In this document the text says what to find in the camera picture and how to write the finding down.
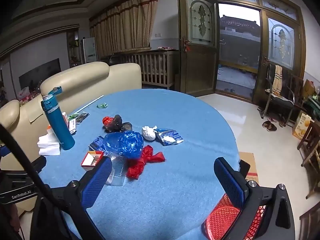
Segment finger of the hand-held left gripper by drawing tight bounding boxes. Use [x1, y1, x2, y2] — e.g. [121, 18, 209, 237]
[0, 144, 12, 157]
[25, 156, 47, 178]

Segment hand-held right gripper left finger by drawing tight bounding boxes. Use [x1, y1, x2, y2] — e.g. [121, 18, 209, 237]
[30, 156, 113, 240]

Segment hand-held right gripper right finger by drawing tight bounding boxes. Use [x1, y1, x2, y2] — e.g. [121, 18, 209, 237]
[214, 157, 297, 240]

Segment small red cardboard box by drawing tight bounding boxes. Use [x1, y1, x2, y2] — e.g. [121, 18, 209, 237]
[80, 151, 104, 167]

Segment red plastic basket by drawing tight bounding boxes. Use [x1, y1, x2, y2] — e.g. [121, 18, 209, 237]
[201, 192, 268, 240]

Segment blue plastic bag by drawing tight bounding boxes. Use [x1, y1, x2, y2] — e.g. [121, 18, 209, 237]
[103, 131, 144, 159]

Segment large red plastic bag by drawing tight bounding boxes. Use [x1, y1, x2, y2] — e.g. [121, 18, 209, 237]
[126, 145, 166, 180]

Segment blue white paper packet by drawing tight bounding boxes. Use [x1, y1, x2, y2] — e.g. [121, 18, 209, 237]
[155, 128, 184, 146]

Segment white tissue pack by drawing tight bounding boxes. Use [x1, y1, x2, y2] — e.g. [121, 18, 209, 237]
[37, 130, 62, 156]

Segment clear plastic comb package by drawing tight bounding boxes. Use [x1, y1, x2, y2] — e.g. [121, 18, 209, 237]
[105, 155, 128, 187]

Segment large cardboard box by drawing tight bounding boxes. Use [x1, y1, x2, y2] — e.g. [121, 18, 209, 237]
[237, 151, 260, 188]

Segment dark blue flat packet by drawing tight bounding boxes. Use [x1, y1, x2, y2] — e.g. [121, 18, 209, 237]
[89, 135, 108, 155]

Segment teal thermos bottle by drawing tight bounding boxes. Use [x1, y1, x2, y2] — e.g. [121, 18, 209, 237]
[41, 86, 76, 151]

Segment blue tablecloth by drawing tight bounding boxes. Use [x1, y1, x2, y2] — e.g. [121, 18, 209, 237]
[37, 88, 240, 240]

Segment small red plastic bag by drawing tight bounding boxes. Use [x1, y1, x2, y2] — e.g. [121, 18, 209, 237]
[102, 116, 116, 130]

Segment pink plastic bag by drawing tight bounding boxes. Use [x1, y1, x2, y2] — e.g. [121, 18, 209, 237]
[17, 86, 32, 100]

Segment dark snack packet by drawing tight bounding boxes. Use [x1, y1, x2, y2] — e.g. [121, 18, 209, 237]
[76, 112, 90, 125]

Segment white crumpled tissue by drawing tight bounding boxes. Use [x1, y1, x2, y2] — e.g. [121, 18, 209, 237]
[142, 125, 158, 141]

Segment white thin stick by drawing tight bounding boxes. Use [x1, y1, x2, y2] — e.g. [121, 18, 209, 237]
[75, 95, 104, 114]

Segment black television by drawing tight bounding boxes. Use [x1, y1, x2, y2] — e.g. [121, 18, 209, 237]
[19, 58, 62, 90]

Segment brown wooden chair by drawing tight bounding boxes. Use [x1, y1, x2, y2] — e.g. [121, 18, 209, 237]
[297, 120, 320, 199]

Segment yellow printed carton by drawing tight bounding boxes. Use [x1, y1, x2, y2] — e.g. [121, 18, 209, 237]
[292, 112, 315, 140]

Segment cream leather sofa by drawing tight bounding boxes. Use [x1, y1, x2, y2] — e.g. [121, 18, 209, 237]
[0, 61, 142, 213]

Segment dark wooden furniture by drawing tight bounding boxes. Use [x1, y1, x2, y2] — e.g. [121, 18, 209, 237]
[299, 209, 320, 240]

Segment metal chair black cushion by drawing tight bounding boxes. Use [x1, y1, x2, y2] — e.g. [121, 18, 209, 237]
[259, 64, 304, 127]

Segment closed brown glass door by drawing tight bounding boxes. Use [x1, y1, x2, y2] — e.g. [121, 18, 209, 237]
[251, 10, 307, 103]

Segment striped beige towel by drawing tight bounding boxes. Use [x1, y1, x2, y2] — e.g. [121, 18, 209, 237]
[272, 65, 283, 97]

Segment green glass side table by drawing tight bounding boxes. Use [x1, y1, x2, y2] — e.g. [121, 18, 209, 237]
[309, 87, 320, 120]

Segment dark wooden armchair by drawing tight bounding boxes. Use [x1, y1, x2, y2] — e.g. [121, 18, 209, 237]
[284, 71, 307, 120]

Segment open brown glass door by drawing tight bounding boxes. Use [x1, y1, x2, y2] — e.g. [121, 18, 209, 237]
[177, 0, 220, 97]

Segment dark display cabinet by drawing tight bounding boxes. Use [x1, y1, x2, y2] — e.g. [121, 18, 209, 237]
[66, 30, 83, 68]

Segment brown cardboard carton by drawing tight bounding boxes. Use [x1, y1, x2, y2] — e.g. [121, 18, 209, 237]
[302, 79, 317, 100]

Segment white standing air conditioner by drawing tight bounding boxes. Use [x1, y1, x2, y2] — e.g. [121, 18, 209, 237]
[82, 37, 97, 64]

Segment wooden baby crib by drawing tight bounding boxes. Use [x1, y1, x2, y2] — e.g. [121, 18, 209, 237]
[114, 47, 179, 90]

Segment beige striped curtains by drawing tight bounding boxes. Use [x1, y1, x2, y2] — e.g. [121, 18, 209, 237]
[89, 0, 160, 60]

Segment black cable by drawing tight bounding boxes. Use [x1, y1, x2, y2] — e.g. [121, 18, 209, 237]
[0, 124, 69, 240]

